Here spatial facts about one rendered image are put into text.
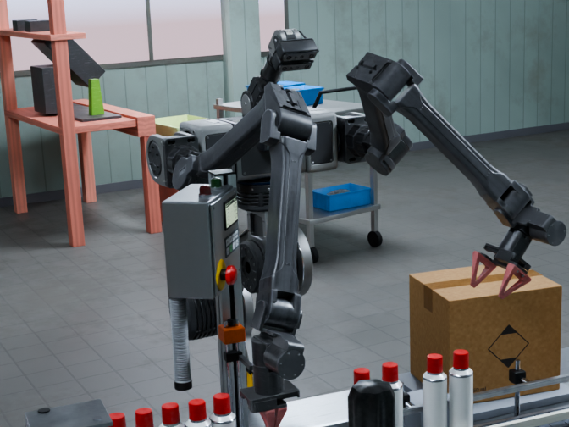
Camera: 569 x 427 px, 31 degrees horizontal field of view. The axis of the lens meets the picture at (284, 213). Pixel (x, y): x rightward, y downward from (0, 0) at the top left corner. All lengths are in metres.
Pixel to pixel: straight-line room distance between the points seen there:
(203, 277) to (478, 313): 0.80
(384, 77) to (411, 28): 8.57
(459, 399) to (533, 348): 0.40
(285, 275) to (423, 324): 0.74
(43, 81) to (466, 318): 6.00
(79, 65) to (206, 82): 1.88
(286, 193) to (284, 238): 0.09
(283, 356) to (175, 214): 0.33
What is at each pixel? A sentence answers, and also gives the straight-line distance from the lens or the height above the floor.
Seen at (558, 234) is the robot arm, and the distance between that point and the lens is 2.32.
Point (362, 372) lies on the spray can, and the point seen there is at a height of 1.08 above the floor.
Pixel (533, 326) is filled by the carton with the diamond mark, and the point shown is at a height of 1.03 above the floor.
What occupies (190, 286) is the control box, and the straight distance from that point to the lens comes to 1.97.
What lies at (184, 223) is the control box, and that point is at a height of 1.43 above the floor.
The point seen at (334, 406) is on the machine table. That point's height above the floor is 0.83.
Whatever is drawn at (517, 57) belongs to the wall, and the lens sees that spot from 11.69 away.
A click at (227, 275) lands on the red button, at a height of 1.33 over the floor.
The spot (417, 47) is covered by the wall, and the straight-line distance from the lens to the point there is 10.86.
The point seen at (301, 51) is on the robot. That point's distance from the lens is 2.42.
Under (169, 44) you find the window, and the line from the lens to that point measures 9.54.
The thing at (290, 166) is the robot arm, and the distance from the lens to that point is 2.01.
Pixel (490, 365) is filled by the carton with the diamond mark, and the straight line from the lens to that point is 2.55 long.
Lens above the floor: 1.88
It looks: 13 degrees down
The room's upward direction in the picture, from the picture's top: 2 degrees counter-clockwise
